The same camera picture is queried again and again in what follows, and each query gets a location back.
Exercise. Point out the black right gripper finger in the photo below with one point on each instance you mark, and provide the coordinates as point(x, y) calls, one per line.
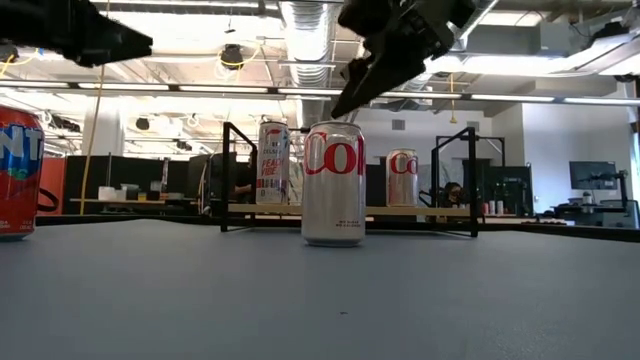
point(380, 75)
point(357, 70)

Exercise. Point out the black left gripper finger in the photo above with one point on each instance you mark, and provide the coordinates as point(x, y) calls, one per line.
point(122, 45)

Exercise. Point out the silver Diet Coke can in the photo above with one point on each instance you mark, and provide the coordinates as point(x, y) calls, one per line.
point(402, 185)
point(334, 200)

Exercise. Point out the red Fanta strawberry can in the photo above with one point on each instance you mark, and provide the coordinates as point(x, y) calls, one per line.
point(20, 200)

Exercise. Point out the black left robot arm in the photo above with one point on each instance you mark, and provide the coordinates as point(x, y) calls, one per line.
point(20, 22)

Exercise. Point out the small black ceiling dome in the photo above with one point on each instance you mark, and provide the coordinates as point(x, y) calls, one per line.
point(142, 123)

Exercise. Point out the white cylindrical column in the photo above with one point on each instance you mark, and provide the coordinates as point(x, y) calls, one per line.
point(102, 135)

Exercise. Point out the black partition panel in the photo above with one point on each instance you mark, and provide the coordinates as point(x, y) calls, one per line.
point(135, 172)

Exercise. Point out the person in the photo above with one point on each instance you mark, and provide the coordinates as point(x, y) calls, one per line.
point(245, 185)
point(453, 195)

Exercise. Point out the grey container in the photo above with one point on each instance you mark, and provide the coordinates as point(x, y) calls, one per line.
point(130, 192)

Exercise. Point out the orange partition panel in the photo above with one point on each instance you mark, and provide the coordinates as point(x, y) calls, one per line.
point(52, 175)

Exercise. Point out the white container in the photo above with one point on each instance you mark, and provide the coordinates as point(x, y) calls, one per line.
point(106, 193)

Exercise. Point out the wooden desk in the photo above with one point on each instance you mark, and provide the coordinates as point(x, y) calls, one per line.
point(100, 201)

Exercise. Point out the black computer monitor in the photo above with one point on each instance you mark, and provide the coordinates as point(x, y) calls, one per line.
point(515, 185)

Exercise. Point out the white bottle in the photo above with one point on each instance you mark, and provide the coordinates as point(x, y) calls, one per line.
point(587, 198)

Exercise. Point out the dark grey desk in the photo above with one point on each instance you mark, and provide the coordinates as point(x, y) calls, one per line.
point(600, 215)

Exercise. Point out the silver ribbed ventilation duct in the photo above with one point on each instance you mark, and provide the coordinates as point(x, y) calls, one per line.
point(415, 82)
point(307, 40)

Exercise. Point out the wooden shelf with black frame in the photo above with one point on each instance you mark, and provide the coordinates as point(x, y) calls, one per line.
point(270, 209)

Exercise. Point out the black table edge rail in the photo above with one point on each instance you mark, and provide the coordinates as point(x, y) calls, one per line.
point(125, 219)

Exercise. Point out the dark wall monitor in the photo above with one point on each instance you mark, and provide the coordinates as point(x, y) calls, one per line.
point(592, 175)

